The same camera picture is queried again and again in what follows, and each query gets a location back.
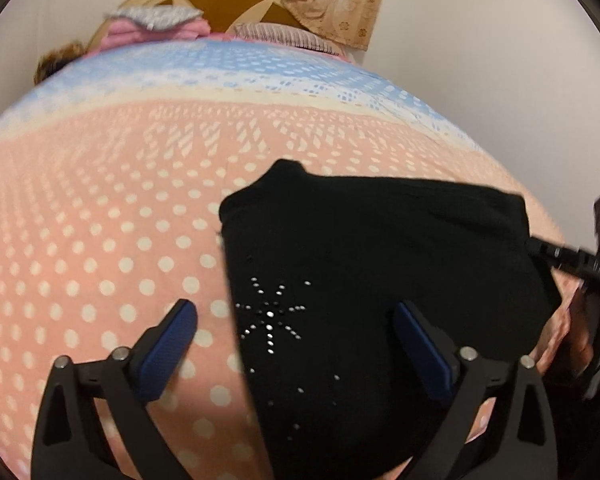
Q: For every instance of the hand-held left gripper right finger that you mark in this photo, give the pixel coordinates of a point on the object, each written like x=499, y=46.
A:
x=422, y=345

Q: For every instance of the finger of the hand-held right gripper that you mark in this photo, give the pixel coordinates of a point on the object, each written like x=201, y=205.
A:
x=552, y=252

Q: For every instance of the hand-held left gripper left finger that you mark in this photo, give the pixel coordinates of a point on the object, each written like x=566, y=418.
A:
x=170, y=345

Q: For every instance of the black pants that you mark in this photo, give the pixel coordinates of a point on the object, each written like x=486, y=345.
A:
x=355, y=240

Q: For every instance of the person's right hand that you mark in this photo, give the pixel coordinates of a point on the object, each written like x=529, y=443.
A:
x=580, y=335

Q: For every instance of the pink polka dot bedspread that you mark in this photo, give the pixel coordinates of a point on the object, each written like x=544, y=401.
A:
x=105, y=185

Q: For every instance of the brown fluffy cushion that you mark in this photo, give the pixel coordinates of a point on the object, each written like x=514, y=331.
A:
x=60, y=60

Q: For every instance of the folded pink blanket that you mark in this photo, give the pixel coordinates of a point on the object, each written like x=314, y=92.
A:
x=130, y=35

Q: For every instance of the grey patterned pillow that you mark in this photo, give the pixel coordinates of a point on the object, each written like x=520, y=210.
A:
x=155, y=16

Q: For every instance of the striped pink pillow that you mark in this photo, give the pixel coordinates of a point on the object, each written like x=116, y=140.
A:
x=285, y=35

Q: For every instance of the beige patterned curtain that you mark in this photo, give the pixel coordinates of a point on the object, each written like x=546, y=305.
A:
x=330, y=0

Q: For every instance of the cream wooden headboard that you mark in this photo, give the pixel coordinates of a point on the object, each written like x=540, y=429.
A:
x=215, y=2

